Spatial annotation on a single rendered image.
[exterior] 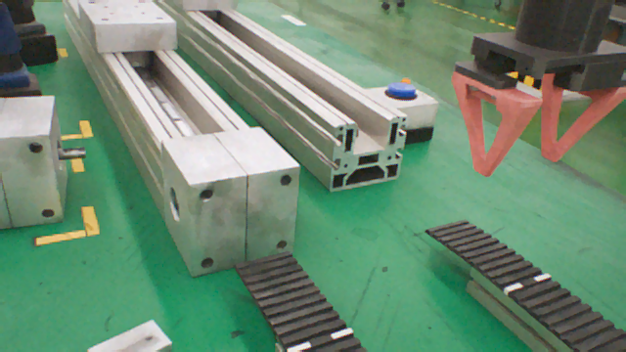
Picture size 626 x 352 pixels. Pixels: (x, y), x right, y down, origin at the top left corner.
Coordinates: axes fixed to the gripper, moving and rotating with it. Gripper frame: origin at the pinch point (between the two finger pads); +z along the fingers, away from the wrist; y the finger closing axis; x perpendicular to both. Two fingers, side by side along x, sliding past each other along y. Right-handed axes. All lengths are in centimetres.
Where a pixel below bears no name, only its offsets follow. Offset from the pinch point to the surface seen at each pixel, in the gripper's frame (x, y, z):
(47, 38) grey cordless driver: -77, 27, 9
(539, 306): 6.2, 0.7, 10.3
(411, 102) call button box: -29.1, -13.8, 7.4
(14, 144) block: -25.5, 34.8, 5.1
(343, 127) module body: -20.4, 3.1, 5.4
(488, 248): -1.1, -1.1, 10.1
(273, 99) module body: -36.8, 3.8, 8.0
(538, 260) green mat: -0.8, -8.8, 13.4
